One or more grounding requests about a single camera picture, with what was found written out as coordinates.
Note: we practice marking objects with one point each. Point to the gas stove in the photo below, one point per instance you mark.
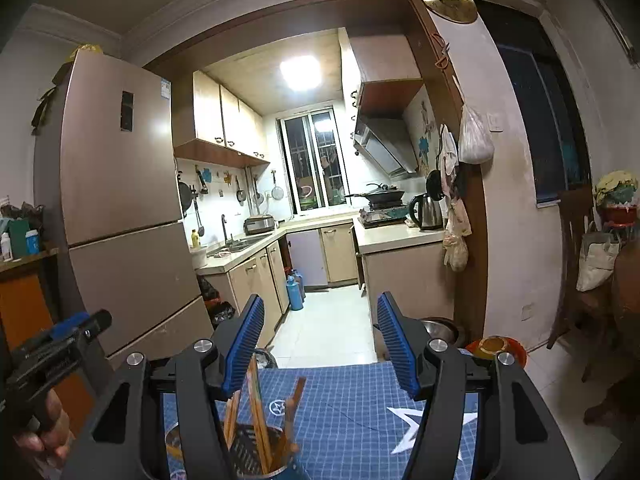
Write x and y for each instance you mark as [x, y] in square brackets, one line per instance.
[382, 215]

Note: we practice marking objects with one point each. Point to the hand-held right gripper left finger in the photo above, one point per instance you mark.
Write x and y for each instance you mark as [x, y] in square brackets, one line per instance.
[245, 345]

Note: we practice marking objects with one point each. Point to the white light switch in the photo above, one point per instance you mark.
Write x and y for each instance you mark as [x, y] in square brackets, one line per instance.
[495, 122]

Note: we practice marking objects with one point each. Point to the steel range hood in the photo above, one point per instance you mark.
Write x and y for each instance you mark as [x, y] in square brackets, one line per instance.
[387, 145]

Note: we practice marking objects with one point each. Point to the metal basin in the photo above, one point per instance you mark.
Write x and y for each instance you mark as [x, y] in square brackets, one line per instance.
[445, 330]

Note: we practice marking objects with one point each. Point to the small hanging frying pan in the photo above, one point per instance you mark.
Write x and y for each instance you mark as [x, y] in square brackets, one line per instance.
[257, 197]

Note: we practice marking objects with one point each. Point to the white wall outlet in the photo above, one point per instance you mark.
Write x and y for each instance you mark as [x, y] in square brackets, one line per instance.
[526, 312]

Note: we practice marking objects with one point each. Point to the steel electric kettle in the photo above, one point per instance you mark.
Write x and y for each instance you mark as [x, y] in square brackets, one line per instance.
[430, 212]

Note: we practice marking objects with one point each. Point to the beige hanging mesh bags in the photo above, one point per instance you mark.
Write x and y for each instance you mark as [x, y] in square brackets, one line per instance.
[456, 250]

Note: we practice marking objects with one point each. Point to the white bottle red label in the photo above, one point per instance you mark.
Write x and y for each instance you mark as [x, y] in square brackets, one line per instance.
[6, 247]

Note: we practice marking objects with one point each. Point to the brown cabinet over hood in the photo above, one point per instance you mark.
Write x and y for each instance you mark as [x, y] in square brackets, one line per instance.
[385, 60]

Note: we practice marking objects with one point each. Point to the small black hanging pan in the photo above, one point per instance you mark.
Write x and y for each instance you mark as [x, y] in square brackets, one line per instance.
[434, 185]

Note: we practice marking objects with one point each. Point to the person's left hand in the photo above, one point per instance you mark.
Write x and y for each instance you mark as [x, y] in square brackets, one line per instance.
[52, 435]

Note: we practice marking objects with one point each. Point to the olive green cloth bag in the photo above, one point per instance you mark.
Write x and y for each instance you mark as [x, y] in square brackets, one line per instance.
[47, 105]

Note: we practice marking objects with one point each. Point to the beige kitchen wall cabinets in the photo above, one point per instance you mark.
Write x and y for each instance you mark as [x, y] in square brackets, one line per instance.
[220, 110]

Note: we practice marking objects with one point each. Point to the steel kitchen sink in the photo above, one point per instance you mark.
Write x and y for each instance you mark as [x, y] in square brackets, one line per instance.
[242, 246]

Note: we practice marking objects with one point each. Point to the yellow plastic bag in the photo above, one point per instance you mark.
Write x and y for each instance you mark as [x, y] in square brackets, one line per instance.
[87, 51]

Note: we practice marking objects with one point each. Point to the blue star printed tablecloth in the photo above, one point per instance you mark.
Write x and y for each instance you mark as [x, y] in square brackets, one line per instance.
[350, 410]

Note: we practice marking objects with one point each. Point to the white tote bag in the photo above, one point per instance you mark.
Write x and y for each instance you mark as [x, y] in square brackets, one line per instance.
[597, 265]

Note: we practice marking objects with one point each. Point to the round gold wall clock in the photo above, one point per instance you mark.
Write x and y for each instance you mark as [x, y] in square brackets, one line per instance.
[447, 0]

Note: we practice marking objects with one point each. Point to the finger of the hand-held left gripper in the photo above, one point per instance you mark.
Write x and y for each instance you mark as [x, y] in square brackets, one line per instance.
[100, 321]
[72, 325]

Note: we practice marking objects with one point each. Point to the orange wooden cabinet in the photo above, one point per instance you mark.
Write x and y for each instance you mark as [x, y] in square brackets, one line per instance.
[25, 300]

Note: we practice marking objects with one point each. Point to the black wok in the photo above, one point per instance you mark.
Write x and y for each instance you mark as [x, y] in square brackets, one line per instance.
[385, 195]

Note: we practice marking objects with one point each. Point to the dark wooden sideboard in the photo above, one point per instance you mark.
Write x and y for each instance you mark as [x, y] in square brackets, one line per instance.
[627, 310]

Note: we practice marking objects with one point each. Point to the white hanging strainer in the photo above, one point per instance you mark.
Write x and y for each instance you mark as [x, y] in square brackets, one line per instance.
[277, 192]

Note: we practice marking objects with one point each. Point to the dark wooden chair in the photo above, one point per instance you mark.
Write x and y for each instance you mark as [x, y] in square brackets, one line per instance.
[570, 220]

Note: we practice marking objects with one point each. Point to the green box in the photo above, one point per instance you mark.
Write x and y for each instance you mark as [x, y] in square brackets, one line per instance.
[19, 240]

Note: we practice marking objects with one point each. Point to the white hanging plastic bag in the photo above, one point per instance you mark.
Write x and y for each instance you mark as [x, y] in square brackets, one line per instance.
[475, 145]

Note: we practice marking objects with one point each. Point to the teal perforated chopstick holder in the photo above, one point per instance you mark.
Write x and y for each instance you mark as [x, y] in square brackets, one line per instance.
[250, 452]

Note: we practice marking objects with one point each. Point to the tall metallic refrigerator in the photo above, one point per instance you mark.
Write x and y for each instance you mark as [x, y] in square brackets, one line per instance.
[125, 185]

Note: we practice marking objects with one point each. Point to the blue plastic bottle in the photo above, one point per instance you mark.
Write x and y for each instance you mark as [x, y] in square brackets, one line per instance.
[295, 292]

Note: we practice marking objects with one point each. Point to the white pot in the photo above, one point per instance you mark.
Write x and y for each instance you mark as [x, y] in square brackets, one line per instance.
[201, 257]

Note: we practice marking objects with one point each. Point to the kitchen faucet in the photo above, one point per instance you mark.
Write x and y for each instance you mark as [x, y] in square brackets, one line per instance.
[224, 230]

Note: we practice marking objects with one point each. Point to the square ceiling light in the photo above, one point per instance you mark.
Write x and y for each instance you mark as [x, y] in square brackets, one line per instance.
[300, 74]

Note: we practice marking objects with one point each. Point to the framed wall picture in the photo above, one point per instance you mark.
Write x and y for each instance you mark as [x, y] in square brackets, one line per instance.
[615, 30]

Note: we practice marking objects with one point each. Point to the hanging ladle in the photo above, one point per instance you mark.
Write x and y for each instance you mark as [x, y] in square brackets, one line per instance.
[241, 195]

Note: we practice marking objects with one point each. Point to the large black hanging pan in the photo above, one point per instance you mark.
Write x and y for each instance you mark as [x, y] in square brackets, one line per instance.
[185, 200]

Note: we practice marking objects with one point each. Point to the white hanging cloth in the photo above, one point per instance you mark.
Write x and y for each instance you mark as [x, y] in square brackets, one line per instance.
[448, 152]

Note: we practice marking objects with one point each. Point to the orange plastic basin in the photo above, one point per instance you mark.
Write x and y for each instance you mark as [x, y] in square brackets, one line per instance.
[515, 352]

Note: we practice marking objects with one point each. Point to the grey countertop grill appliance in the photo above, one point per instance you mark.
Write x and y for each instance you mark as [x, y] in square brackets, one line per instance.
[259, 225]

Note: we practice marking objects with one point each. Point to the barred kitchen window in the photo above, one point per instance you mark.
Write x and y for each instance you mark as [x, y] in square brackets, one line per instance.
[305, 160]

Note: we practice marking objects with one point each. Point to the dark room window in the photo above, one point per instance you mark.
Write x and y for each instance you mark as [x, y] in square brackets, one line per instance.
[540, 110]

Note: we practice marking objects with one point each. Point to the black trash bag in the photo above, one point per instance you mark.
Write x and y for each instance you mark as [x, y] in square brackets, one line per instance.
[217, 305]

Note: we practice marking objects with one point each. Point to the yellow dish soap bottle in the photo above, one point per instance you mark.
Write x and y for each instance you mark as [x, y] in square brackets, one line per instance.
[195, 240]

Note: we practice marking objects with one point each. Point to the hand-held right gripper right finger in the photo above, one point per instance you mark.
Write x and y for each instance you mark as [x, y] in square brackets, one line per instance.
[397, 350]

